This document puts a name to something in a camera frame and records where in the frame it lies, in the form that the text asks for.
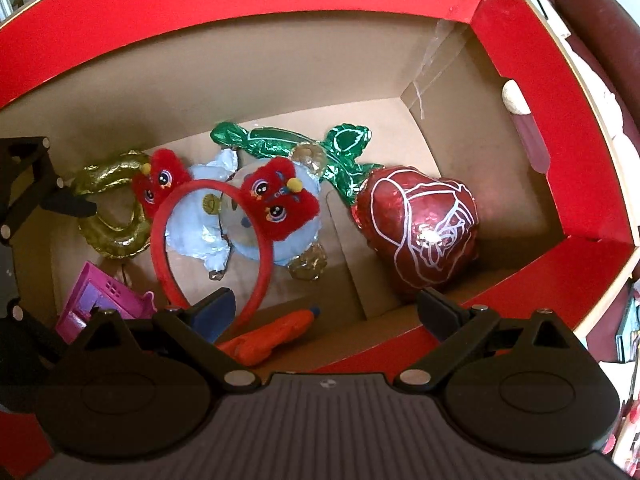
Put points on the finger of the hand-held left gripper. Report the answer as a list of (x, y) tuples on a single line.
[(25, 330), (70, 202)]

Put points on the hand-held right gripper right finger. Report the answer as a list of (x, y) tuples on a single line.
[(440, 311)]

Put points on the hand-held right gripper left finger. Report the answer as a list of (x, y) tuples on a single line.
[(216, 311)]

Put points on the gold foil balloon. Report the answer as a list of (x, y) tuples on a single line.
[(107, 175)]

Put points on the orange carrot toy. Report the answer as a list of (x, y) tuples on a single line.
[(270, 335)]

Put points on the pink toy house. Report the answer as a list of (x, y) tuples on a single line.
[(85, 300)]

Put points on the pale blue foil balloon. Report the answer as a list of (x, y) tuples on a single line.
[(200, 230)]

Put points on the red rose foil balloon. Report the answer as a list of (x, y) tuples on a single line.
[(425, 210)]

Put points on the red plush lion headband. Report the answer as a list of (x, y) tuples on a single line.
[(280, 195)]

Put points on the dark red leather sofa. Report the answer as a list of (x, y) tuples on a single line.
[(590, 10)]

